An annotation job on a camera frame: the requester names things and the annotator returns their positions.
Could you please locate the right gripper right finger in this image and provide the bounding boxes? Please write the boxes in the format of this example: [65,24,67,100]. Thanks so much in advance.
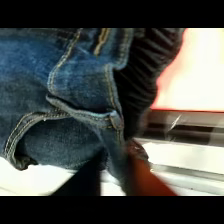
[125,155,178,197]

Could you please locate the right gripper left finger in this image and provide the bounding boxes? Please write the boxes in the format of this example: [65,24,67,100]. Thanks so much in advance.
[49,155,103,197]

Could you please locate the blue jeans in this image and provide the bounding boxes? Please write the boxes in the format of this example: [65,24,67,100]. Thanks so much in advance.
[0,27,148,188]

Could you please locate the black garment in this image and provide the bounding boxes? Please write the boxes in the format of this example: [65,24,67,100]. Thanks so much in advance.
[113,27,186,143]

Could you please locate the silver frame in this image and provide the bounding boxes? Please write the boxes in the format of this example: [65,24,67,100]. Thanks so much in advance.
[133,109,224,197]

